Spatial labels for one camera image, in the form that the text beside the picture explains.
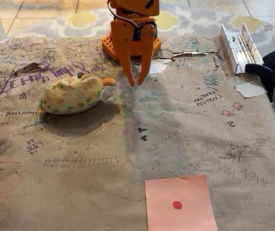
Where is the scribbled brown paper cover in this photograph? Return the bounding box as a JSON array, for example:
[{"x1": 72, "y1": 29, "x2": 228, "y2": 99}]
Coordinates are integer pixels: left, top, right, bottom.
[{"x1": 0, "y1": 35, "x2": 275, "y2": 231}]

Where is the grey yellow patterned rug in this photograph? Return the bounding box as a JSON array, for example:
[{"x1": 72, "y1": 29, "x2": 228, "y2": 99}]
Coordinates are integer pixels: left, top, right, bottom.
[{"x1": 9, "y1": 4, "x2": 275, "y2": 58}]

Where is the black clamp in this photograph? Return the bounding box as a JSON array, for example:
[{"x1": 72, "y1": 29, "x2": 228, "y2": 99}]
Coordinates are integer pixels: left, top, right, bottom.
[{"x1": 244, "y1": 63, "x2": 275, "y2": 103}]

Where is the grey tape piece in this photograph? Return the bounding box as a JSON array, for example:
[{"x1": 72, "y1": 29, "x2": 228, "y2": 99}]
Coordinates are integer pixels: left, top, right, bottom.
[{"x1": 234, "y1": 80, "x2": 268, "y2": 98}]

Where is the aluminium miter box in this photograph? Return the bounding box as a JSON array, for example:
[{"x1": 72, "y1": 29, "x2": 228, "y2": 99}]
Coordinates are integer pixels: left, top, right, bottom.
[{"x1": 219, "y1": 23, "x2": 264, "y2": 76}]

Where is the spotted cream plush toy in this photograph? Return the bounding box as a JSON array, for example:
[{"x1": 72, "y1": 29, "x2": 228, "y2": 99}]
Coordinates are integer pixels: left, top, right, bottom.
[{"x1": 37, "y1": 74, "x2": 117, "y2": 115}]

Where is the pink sticky note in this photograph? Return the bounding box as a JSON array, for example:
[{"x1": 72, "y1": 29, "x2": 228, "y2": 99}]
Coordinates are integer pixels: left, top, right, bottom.
[{"x1": 144, "y1": 174, "x2": 219, "y2": 231}]

